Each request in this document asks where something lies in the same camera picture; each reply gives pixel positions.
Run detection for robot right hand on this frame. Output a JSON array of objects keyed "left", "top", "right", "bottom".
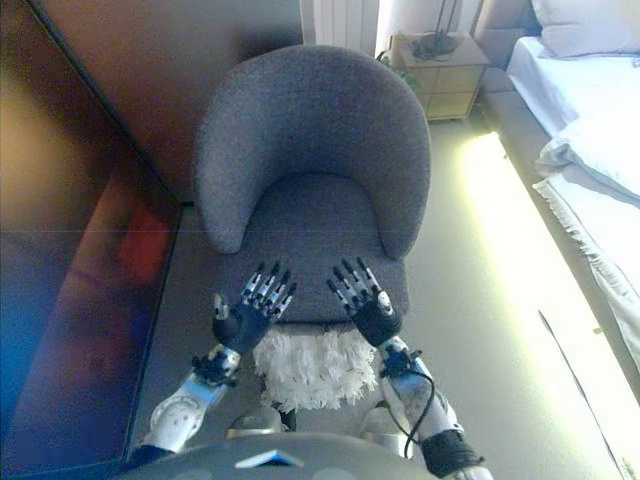
[{"left": 325, "top": 255, "right": 404, "bottom": 349}]

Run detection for grey robot torso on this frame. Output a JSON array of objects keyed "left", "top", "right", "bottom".
[{"left": 124, "top": 438, "right": 431, "bottom": 480}]

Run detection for bed with white bedding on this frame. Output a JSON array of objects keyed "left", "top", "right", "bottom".
[{"left": 472, "top": 0, "right": 640, "bottom": 381}]

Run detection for white radiator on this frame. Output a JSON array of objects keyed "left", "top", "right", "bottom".
[{"left": 313, "top": 0, "right": 379, "bottom": 56}]

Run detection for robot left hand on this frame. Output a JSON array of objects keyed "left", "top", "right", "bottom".
[{"left": 210, "top": 258, "right": 299, "bottom": 357}]

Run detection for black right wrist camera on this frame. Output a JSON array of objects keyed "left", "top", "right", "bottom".
[{"left": 379, "top": 348, "right": 422, "bottom": 379}]

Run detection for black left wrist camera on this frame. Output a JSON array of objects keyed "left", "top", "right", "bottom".
[{"left": 192, "top": 353, "right": 239, "bottom": 387}]

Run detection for white fringed cushion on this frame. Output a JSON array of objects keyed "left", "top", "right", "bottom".
[{"left": 252, "top": 322, "right": 380, "bottom": 414}]

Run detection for grey fabric armchair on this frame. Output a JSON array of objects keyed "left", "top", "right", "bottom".
[{"left": 192, "top": 43, "right": 434, "bottom": 326}]

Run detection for wooden nightstand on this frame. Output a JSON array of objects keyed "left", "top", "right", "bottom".
[{"left": 388, "top": 30, "right": 491, "bottom": 124}]

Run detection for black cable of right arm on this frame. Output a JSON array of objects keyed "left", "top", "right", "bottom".
[{"left": 403, "top": 368, "right": 437, "bottom": 461}]

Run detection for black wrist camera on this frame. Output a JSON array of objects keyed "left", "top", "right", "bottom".
[
  {"left": 379, "top": 348, "right": 422, "bottom": 379},
  {"left": 192, "top": 353, "right": 239, "bottom": 387}
]

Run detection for white pillow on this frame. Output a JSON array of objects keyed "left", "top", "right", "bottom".
[{"left": 529, "top": 0, "right": 640, "bottom": 60}]

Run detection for green plant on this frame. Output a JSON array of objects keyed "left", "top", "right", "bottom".
[{"left": 374, "top": 49, "right": 422, "bottom": 95}]

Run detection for dark table lamp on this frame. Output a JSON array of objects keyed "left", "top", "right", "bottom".
[{"left": 412, "top": 0, "right": 459, "bottom": 61}]

